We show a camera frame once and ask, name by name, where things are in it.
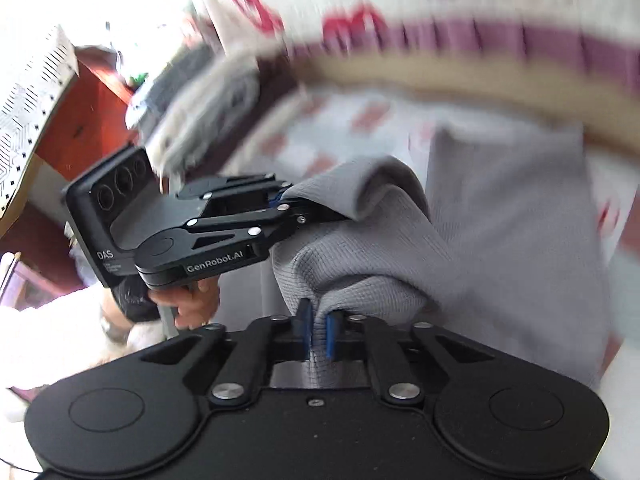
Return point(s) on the person's left hand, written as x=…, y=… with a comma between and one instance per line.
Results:
x=195, y=305

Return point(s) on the stack of folded clothes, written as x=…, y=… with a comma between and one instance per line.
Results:
x=200, y=100

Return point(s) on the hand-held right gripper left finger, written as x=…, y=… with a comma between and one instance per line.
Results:
x=302, y=330

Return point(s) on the black white patterned cloth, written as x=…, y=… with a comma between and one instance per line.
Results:
x=30, y=110

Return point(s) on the patterned checkered mat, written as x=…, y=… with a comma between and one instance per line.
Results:
x=350, y=125

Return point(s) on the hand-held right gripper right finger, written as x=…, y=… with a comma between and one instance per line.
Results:
x=331, y=337

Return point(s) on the grey waffle shirt cartoon print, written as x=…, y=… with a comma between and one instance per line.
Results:
x=475, y=260

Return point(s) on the red wooden drawer chest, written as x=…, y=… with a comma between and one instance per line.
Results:
x=90, y=125

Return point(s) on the bear print bed cover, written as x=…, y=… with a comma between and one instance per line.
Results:
x=450, y=77

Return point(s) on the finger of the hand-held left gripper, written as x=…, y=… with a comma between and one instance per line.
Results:
x=250, y=225
x=235, y=187

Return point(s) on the person's left forearm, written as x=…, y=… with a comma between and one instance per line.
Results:
x=50, y=340

